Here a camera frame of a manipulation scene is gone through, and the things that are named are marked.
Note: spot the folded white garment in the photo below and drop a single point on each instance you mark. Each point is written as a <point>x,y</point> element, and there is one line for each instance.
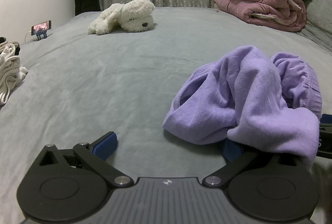
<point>12,72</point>

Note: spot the purple pants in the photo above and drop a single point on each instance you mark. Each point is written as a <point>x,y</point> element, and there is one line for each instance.
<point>271,104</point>

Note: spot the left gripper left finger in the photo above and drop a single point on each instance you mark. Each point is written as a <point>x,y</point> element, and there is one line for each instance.
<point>99,150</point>

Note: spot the white plush dog toy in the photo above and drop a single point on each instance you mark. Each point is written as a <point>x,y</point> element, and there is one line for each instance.
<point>133,17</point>

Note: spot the smartphone on blue stand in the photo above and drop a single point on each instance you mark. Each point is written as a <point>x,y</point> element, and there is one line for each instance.
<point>40,30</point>

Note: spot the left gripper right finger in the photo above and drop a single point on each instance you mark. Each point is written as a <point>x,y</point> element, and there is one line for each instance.
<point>232,150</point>

